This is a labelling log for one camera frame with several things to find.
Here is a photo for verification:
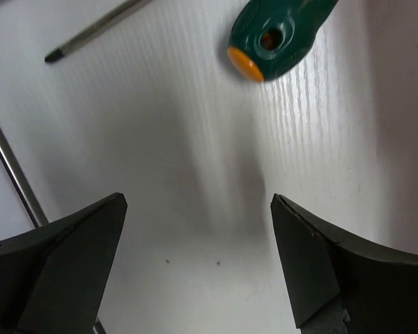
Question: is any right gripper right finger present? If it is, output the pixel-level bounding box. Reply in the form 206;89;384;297
271;195;418;333

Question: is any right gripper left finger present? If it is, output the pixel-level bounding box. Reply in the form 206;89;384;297
0;193;127;333

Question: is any blue red long screwdriver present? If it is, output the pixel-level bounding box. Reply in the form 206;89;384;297
45;0;149;64

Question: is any green orange stubby screwdriver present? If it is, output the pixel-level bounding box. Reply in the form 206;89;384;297
227;0;338;83

